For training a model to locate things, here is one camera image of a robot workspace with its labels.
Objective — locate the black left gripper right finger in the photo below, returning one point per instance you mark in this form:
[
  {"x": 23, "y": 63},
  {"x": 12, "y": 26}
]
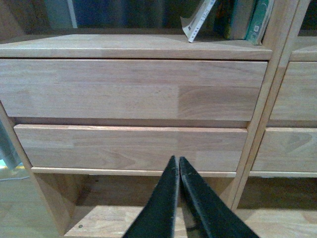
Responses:
[{"x": 205, "y": 214}]

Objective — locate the left wooden shelf unit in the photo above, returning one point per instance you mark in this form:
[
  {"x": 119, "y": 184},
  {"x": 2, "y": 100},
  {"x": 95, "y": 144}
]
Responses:
[{"x": 86, "y": 203}]

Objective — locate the grey upright book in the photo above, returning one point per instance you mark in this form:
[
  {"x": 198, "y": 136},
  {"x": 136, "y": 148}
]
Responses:
[{"x": 232, "y": 18}]

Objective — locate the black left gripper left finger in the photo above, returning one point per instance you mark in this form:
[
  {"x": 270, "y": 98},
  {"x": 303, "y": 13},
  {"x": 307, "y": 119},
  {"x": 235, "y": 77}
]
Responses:
[{"x": 157, "y": 218}]

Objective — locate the wooden drawer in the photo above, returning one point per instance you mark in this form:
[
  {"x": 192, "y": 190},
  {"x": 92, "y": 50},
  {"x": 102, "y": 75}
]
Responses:
[
  {"x": 130, "y": 148},
  {"x": 297, "y": 96},
  {"x": 130, "y": 89},
  {"x": 285, "y": 149}
]

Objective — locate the lower right wooden drawer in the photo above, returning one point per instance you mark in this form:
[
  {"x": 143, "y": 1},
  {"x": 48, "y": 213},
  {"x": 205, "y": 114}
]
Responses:
[{"x": 285, "y": 149}]

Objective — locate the green upright book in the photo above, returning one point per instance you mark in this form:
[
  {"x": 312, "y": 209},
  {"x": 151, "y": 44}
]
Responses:
[{"x": 259, "y": 21}]

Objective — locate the upper left wooden drawer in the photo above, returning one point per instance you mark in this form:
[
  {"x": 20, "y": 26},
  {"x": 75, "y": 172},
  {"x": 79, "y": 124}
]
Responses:
[{"x": 130, "y": 89}]

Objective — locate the upper right wooden drawer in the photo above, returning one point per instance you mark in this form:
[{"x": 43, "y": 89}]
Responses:
[{"x": 297, "y": 96}]

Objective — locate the lower left wooden drawer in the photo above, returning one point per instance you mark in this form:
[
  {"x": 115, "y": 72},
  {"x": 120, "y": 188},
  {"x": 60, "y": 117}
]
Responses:
[{"x": 130, "y": 148}]

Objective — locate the white illustrated paperback book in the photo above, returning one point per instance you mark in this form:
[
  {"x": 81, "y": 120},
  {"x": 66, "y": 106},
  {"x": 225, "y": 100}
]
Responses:
[{"x": 191, "y": 25}]

